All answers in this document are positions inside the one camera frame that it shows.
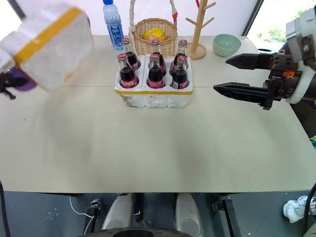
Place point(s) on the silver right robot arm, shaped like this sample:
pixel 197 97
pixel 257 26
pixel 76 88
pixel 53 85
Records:
pixel 310 98

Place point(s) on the glass cola bottle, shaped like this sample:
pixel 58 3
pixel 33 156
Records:
pixel 155 76
pixel 127 76
pixel 160 53
pixel 182 49
pixel 180 77
pixel 132 58

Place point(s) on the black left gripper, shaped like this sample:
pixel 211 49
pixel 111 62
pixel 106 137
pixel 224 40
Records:
pixel 5 85

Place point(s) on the pale green bowl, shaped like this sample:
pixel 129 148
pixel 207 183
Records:
pixel 225 45

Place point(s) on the wooden mug tree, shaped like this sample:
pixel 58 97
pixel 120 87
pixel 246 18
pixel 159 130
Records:
pixel 198 32

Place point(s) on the purple rounded object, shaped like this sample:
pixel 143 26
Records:
pixel 24 82

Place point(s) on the blue plastic water bottle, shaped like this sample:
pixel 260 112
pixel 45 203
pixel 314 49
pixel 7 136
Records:
pixel 113 27

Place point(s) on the black table leg bracket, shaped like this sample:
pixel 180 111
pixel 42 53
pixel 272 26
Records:
pixel 95 206
pixel 228 214

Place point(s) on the peach coloured fruit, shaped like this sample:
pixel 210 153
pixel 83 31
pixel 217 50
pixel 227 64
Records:
pixel 151 37

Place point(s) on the white foam box yellow tape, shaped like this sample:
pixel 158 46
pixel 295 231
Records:
pixel 56 49

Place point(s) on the dark window frame post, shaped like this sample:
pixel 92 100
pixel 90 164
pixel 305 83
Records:
pixel 251 18

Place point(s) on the white cloth on floor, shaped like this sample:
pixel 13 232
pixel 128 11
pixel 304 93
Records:
pixel 293 209

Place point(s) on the white foam crate yellow tape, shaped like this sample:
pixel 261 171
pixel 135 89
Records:
pixel 155 98

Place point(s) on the grey rounded robot leg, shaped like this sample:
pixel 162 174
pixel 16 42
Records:
pixel 188 214
pixel 118 212

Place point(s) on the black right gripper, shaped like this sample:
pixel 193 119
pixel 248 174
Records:
pixel 284 84

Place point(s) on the yellow fruit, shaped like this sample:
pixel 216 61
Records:
pixel 154 32

